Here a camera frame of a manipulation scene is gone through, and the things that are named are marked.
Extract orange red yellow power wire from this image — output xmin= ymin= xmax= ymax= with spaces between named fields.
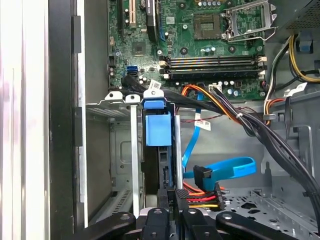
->
xmin=183 ymin=181 xmax=226 ymax=211

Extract CPU socket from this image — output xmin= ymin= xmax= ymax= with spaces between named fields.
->
xmin=193 ymin=13 xmax=223 ymax=40

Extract metal socket cover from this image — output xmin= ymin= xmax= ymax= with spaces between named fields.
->
xmin=223 ymin=0 xmax=279 ymax=42

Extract black PC case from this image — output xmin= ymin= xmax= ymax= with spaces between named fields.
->
xmin=47 ymin=0 xmax=320 ymax=240

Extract black graphics card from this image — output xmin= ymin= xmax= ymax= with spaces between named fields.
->
xmin=144 ymin=0 xmax=161 ymax=44

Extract green motherboard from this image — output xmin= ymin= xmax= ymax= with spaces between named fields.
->
xmin=107 ymin=0 xmax=269 ymax=101

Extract black cable bundle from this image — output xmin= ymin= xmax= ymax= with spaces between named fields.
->
xmin=121 ymin=74 xmax=320 ymax=209

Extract black RAM slot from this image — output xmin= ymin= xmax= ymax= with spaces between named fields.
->
xmin=166 ymin=62 xmax=261 ymax=69
xmin=166 ymin=56 xmax=261 ymax=63
xmin=165 ymin=67 xmax=262 ymax=75
xmin=164 ymin=73 xmax=262 ymax=80

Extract white expansion slot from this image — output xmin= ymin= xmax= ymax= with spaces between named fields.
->
xmin=128 ymin=0 xmax=137 ymax=29

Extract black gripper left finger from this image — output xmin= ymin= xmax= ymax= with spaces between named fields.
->
xmin=62 ymin=189 xmax=177 ymax=240

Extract yellow and black wires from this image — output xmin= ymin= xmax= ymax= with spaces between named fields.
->
xmin=264 ymin=34 xmax=320 ymax=106

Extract blue data wire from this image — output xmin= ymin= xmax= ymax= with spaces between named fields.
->
xmin=181 ymin=91 xmax=258 ymax=194

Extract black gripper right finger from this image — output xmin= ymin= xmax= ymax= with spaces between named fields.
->
xmin=175 ymin=189 xmax=301 ymax=240

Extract hard disk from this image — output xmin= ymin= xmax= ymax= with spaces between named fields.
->
xmin=141 ymin=98 xmax=176 ymax=210

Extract blue plastic clip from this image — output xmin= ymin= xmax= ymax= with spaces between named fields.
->
xmin=298 ymin=31 xmax=314 ymax=54

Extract grey optical drive cage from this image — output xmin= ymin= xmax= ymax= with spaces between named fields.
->
xmin=261 ymin=89 xmax=320 ymax=191

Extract locking lever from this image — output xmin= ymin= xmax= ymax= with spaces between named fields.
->
xmin=226 ymin=25 xmax=279 ymax=43

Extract grey power supply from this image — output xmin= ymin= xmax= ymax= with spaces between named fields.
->
xmin=268 ymin=0 xmax=320 ymax=34

